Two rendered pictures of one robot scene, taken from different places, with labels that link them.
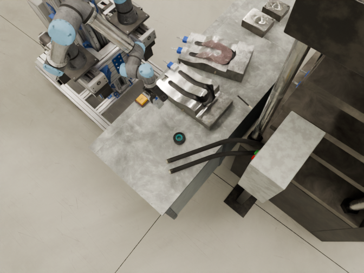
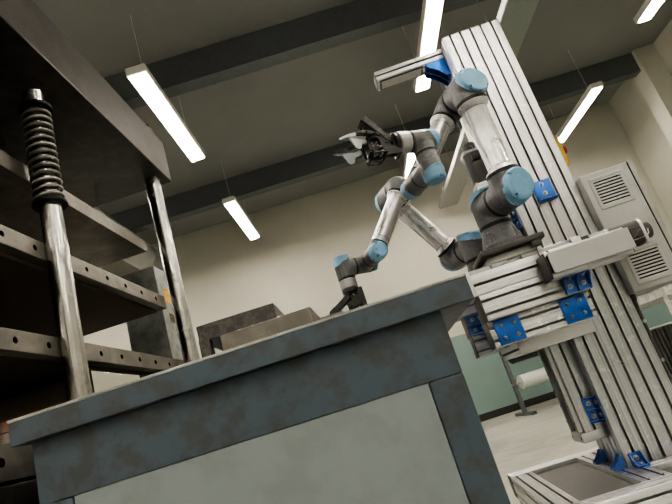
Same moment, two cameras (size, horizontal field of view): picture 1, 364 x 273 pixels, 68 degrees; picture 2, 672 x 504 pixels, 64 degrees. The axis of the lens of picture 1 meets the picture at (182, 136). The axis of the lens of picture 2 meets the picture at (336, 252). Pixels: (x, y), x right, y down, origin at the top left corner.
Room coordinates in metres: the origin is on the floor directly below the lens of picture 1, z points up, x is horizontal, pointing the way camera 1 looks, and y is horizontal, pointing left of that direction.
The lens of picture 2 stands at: (2.34, -1.60, 0.66)
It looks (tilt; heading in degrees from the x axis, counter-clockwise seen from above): 17 degrees up; 130
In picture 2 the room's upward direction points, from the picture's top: 18 degrees counter-clockwise
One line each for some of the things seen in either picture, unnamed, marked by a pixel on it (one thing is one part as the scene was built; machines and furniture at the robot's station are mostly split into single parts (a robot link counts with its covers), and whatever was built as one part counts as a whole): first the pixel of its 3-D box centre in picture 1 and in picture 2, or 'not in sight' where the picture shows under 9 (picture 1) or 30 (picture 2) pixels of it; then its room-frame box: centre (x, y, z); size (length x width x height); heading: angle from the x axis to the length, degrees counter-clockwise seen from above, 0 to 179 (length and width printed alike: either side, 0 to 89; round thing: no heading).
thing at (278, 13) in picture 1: (275, 9); (276, 341); (1.58, -0.93, 0.83); 0.17 x 0.13 x 0.06; 39
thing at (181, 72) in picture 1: (192, 86); not in sight; (0.98, -0.14, 0.92); 0.35 x 0.16 x 0.09; 39
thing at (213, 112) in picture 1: (193, 92); not in sight; (0.96, -0.14, 0.87); 0.50 x 0.26 x 0.14; 39
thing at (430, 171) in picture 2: not in sight; (428, 169); (1.56, -0.07, 1.33); 0.11 x 0.08 x 0.11; 153
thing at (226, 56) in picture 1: (215, 51); not in sight; (1.24, -0.36, 0.90); 0.26 x 0.18 x 0.08; 56
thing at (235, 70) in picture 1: (215, 54); not in sight; (1.25, -0.36, 0.86); 0.50 x 0.26 x 0.11; 56
